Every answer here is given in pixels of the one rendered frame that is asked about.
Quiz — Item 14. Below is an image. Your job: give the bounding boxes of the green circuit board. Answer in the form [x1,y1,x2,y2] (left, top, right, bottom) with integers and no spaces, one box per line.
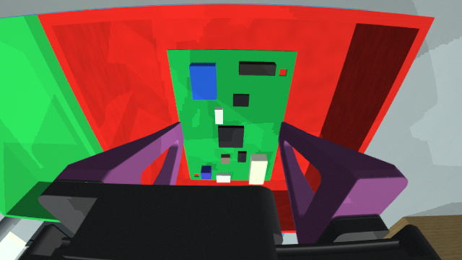
[167,49,297,184]

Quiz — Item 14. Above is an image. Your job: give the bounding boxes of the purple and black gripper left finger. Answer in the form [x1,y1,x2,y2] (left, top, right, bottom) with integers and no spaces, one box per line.
[55,122,184,185]

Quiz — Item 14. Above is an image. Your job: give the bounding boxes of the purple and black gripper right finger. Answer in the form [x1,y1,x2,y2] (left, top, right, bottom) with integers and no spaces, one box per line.
[278,121,408,244]

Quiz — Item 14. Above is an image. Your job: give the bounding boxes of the red bin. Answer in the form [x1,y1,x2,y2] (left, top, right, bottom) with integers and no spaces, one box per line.
[37,4,434,233]

